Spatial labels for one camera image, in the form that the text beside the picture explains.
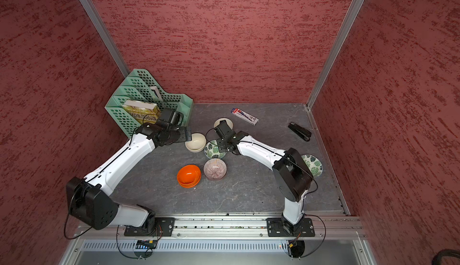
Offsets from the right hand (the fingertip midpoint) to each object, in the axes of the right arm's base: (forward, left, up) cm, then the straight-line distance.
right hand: (225, 145), depth 90 cm
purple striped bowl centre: (-10, +5, -5) cm, 13 cm away
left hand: (-1, +20, +10) cm, 23 cm away
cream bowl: (+4, +16, -3) cm, 16 cm away
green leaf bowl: (+2, +8, -7) cm, 11 cm away
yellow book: (+10, +39, +17) cm, 44 cm away
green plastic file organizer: (+33, +51, +14) cm, 62 cm away
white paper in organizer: (+35, +42, +10) cm, 56 cm away
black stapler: (+11, -46, -7) cm, 48 cm away
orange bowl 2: (-17, +17, -3) cm, 24 cm away
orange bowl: (-11, +18, -4) cm, 21 cm away
